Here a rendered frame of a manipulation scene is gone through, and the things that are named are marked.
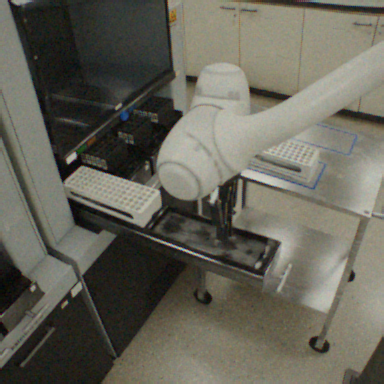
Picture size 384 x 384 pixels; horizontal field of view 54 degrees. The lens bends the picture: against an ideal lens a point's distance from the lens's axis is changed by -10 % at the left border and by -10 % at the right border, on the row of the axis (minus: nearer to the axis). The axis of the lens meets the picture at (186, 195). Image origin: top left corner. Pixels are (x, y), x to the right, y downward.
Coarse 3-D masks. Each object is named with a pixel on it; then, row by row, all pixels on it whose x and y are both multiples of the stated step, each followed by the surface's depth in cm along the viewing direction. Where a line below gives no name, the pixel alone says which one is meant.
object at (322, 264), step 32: (320, 128) 141; (320, 160) 127; (352, 160) 126; (288, 192) 117; (320, 192) 115; (352, 192) 114; (256, 224) 182; (288, 224) 181; (288, 256) 166; (320, 256) 165; (352, 256) 118; (256, 288) 157; (288, 288) 154; (320, 288) 152
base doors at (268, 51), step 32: (192, 0) 306; (224, 0) 294; (192, 32) 325; (224, 32) 310; (256, 32) 297; (288, 32) 284; (320, 32) 272; (352, 32) 260; (192, 64) 346; (256, 64) 315; (288, 64) 301; (320, 64) 287
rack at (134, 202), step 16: (80, 176) 121; (96, 176) 120; (112, 176) 119; (80, 192) 115; (96, 192) 115; (112, 192) 114; (128, 192) 113; (144, 192) 113; (112, 208) 117; (128, 208) 108; (144, 208) 108; (144, 224) 109
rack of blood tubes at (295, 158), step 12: (288, 144) 123; (300, 144) 123; (264, 156) 121; (276, 156) 119; (288, 156) 119; (300, 156) 118; (312, 156) 118; (276, 168) 122; (288, 168) 123; (300, 168) 123; (312, 168) 117
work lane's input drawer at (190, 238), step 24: (96, 216) 115; (168, 216) 114; (192, 216) 113; (144, 240) 110; (168, 240) 106; (192, 240) 106; (216, 240) 106; (240, 240) 105; (264, 240) 104; (192, 264) 106; (216, 264) 100; (240, 264) 98; (264, 264) 97; (288, 264) 104; (264, 288) 100
